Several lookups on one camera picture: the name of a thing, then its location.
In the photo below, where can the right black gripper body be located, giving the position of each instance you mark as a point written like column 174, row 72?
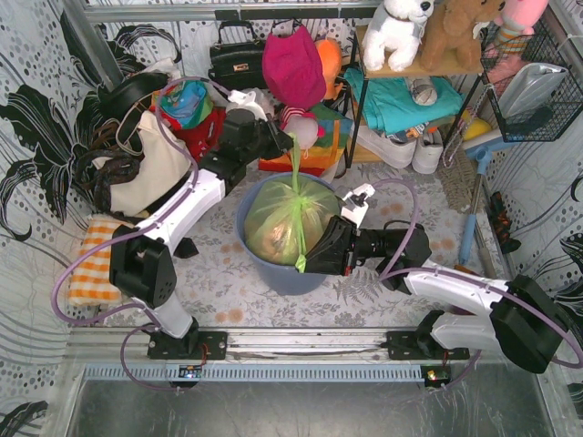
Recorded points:
column 345, row 248

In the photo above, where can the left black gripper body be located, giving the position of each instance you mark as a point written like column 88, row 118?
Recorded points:
column 271, row 137

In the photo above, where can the blue trash bin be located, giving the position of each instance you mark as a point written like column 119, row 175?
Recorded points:
column 284, row 280

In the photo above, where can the green plastic trash bag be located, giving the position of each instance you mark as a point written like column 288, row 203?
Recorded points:
column 289, row 216

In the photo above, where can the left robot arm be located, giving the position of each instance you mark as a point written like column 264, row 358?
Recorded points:
column 141, row 263

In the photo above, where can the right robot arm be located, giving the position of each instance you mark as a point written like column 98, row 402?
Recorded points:
column 515, row 318

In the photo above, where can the magenta fabric bag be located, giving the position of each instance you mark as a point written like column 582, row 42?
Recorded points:
column 292, row 69

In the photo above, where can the cream canvas tote bag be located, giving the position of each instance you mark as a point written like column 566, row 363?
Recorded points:
column 125, row 184

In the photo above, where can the silver foil bag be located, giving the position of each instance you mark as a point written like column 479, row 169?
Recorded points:
column 530, row 88

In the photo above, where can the pink white plush doll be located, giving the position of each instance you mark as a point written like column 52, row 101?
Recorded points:
column 301, row 124

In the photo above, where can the rainbow striped cloth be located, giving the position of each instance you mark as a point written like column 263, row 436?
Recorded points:
column 328, row 150

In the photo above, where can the wooden metal shelf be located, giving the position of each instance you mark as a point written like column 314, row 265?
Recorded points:
column 354, row 153

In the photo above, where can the red clothing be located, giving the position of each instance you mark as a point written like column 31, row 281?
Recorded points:
column 201, row 139

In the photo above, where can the black leather handbag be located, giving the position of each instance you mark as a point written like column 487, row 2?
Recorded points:
column 237, row 65

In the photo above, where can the colourful patterned cloth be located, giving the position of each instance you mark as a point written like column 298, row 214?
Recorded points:
column 186, row 105

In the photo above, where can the orange plush toy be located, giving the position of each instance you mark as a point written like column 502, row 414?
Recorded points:
column 330, row 54

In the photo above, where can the teal folded cloth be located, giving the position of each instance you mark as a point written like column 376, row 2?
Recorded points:
column 389, row 106

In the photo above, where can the left white sneaker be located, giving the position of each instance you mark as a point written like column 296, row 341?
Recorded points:
column 395, row 154

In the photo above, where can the white sneaker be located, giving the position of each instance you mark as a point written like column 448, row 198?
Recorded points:
column 428, row 150
column 395, row 154

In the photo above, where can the right white sneaker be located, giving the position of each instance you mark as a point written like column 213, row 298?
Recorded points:
column 428, row 150

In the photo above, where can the grey patterned plush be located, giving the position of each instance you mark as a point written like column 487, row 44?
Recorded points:
column 422, row 90

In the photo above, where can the white plush dog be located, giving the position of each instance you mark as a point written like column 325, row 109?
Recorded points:
column 394, row 34

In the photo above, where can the black round hat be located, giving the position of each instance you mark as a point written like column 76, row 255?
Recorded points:
column 117, row 102

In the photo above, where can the black orange tool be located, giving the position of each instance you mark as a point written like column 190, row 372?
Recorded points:
column 502, row 224

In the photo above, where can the yellow plush toy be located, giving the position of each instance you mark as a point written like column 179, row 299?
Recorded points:
column 476, row 127

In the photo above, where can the brown teddy bear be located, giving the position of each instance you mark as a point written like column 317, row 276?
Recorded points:
column 455, row 25

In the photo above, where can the orange checkered towel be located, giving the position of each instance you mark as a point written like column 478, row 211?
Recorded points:
column 89, row 283

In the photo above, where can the pink plush toy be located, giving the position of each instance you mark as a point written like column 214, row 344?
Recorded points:
column 516, row 24

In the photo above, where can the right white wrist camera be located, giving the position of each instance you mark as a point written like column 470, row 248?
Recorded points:
column 354, row 203

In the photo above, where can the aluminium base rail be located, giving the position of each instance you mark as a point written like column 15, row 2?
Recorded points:
column 162, row 363

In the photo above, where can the black wire basket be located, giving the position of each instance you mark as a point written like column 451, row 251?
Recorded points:
column 548, row 122

